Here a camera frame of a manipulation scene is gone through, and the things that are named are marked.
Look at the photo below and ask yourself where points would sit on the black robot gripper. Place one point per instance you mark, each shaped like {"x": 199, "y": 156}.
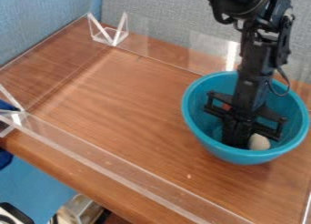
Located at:
{"x": 244, "y": 113}

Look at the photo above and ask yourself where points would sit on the white toy mushroom brown cap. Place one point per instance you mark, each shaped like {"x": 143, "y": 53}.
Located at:
{"x": 259, "y": 142}

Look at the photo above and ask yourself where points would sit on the blue plastic bowl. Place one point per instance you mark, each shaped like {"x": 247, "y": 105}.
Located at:
{"x": 207, "y": 127}

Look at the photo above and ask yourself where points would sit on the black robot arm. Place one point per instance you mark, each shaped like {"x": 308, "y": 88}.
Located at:
{"x": 264, "y": 22}

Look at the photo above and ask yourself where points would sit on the clear acrylic back barrier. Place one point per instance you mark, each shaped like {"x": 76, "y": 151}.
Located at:
{"x": 210, "y": 54}

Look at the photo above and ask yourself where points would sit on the clear acrylic barrier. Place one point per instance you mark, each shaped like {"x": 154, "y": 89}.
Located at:
{"x": 136, "y": 194}
{"x": 210, "y": 54}

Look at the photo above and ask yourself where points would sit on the clear acrylic front barrier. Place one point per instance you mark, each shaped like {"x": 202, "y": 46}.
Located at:
{"x": 136, "y": 194}

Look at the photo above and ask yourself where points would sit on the black white object bottom left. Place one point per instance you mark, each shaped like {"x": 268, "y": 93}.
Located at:
{"x": 12, "y": 216}

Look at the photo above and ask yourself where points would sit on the clear acrylic corner bracket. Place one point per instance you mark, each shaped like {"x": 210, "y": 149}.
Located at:
{"x": 104, "y": 34}

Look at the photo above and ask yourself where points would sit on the metal table frame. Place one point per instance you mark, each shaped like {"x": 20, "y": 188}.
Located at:
{"x": 79, "y": 211}

